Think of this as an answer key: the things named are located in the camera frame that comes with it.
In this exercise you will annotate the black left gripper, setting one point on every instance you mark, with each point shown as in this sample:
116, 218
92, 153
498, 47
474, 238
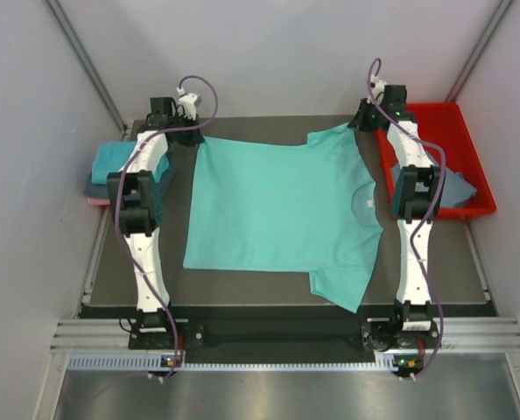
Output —
193, 138

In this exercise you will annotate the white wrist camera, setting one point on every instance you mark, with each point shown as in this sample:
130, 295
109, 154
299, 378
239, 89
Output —
377, 86
189, 103

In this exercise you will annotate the folded pink t-shirt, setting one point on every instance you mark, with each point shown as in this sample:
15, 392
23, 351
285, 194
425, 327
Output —
97, 202

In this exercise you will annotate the aluminium corner post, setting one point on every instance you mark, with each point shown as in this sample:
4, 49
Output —
87, 65
500, 12

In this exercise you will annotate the right aluminium corner post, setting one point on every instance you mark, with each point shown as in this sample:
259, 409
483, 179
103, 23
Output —
500, 12

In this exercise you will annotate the left aluminium corner post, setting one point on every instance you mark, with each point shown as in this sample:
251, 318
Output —
87, 65

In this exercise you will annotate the turquoise t-shirt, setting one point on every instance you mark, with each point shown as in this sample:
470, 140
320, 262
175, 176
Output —
306, 208

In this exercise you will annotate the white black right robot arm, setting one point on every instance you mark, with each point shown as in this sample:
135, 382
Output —
412, 310

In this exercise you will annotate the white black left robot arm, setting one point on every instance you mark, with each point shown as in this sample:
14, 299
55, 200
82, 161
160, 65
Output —
136, 204

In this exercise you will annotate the red plastic bin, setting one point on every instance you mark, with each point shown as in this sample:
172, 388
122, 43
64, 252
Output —
439, 129

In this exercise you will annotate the grey-blue t-shirt in bin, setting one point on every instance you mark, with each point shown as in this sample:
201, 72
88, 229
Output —
456, 193

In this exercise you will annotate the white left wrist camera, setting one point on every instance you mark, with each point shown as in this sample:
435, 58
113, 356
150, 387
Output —
189, 103

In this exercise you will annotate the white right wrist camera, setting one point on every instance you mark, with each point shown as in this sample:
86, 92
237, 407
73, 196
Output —
377, 86

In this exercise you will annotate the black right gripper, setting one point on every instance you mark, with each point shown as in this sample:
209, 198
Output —
357, 122

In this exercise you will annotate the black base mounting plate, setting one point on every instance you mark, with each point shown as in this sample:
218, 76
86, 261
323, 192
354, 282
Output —
282, 334

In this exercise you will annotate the folded blue t-shirt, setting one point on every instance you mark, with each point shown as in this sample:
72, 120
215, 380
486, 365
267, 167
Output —
110, 157

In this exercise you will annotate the slotted grey cable duct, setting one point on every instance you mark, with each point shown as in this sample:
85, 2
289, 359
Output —
159, 362

